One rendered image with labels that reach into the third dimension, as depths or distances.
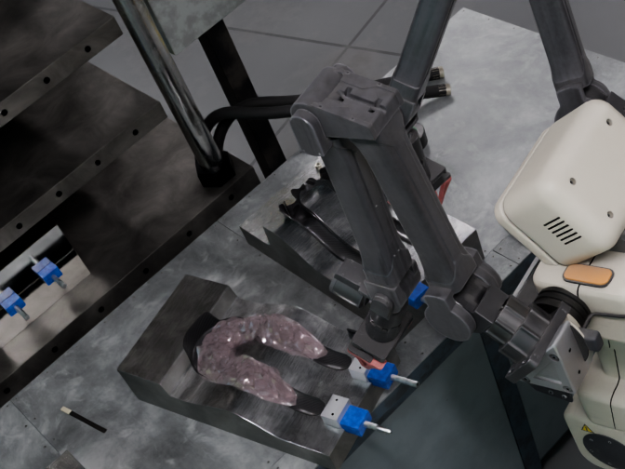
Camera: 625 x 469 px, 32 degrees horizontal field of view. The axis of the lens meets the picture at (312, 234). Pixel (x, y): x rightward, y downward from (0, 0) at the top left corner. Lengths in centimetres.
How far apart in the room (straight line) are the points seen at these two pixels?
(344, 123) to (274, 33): 320
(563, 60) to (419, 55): 24
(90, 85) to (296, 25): 192
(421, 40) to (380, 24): 253
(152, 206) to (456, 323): 131
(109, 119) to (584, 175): 137
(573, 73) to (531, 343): 47
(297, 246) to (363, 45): 214
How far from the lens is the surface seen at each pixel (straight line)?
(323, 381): 210
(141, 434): 227
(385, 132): 140
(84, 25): 250
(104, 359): 244
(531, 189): 156
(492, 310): 159
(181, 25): 266
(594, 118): 163
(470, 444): 253
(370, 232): 158
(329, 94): 142
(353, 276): 174
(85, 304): 261
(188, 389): 219
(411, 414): 230
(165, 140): 292
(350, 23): 446
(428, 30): 186
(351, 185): 152
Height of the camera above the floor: 247
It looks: 43 degrees down
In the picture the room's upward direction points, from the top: 25 degrees counter-clockwise
